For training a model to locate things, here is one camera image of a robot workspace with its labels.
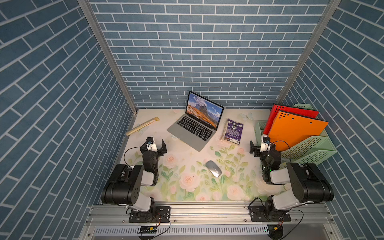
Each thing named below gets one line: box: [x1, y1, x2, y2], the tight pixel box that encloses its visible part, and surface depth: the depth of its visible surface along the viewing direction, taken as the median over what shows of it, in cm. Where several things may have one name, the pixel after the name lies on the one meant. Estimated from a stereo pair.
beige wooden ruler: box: [126, 116, 160, 136], surface depth 111 cm
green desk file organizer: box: [254, 103, 337, 169], surface depth 78 cm
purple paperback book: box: [220, 118, 244, 146], surface depth 107 cm
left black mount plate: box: [128, 206, 171, 223], surface depth 73 cm
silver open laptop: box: [166, 90, 225, 152], surface depth 108 cm
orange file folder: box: [268, 110, 329, 152], surface depth 79 cm
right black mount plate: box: [248, 205, 292, 222], surface depth 74 cm
